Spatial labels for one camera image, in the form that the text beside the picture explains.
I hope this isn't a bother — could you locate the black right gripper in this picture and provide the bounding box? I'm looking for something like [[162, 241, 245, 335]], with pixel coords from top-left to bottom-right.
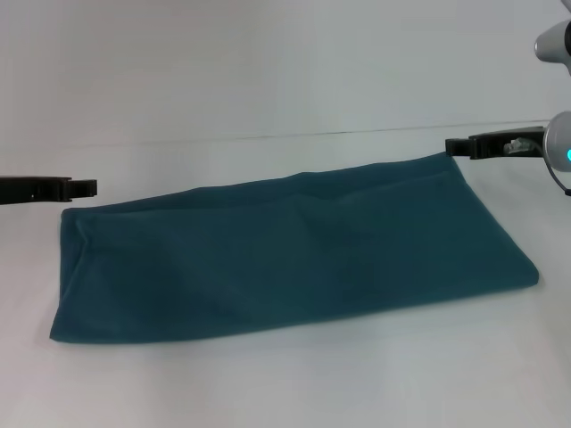
[[444, 126, 548, 161]]

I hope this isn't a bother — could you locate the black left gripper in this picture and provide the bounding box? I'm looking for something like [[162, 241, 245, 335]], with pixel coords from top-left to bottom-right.
[[0, 176, 99, 207]]

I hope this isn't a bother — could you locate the teal blue shirt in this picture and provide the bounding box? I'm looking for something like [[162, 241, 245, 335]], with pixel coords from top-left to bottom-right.
[[47, 152, 542, 347]]

